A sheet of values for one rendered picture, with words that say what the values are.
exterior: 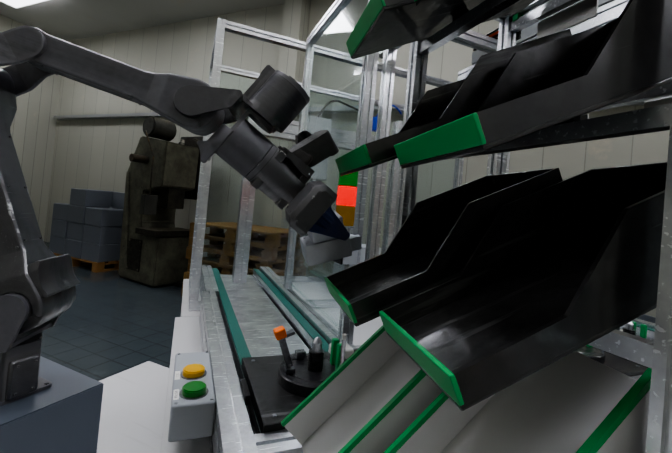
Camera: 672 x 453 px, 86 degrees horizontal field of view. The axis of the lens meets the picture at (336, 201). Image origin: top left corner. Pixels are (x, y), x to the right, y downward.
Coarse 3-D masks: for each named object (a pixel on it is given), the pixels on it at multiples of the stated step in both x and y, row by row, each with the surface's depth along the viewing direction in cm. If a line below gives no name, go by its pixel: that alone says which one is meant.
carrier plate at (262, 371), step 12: (252, 360) 74; (264, 360) 75; (276, 360) 76; (252, 372) 70; (264, 372) 70; (276, 372) 70; (252, 384) 65; (264, 384) 65; (276, 384) 66; (252, 396) 63; (264, 396) 61; (276, 396) 62; (288, 396) 62; (264, 408) 58; (276, 408) 58; (288, 408) 58; (264, 420) 55; (276, 420) 55; (264, 432) 54
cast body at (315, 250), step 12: (300, 240) 52; (312, 240) 48; (324, 240) 49; (336, 240) 49; (348, 240) 49; (360, 240) 52; (312, 252) 48; (324, 252) 49; (336, 252) 49; (348, 252) 50; (312, 264) 49
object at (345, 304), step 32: (448, 192) 52; (480, 192) 53; (512, 192) 39; (416, 224) 51; (448, 224) 52; (480, 224) 39; (384, 256) 50; (416, 256) 50; (448, 256) 38; (352, 288) 46; (384, 288) 37; (416, 288) 37; (352, 320) 36
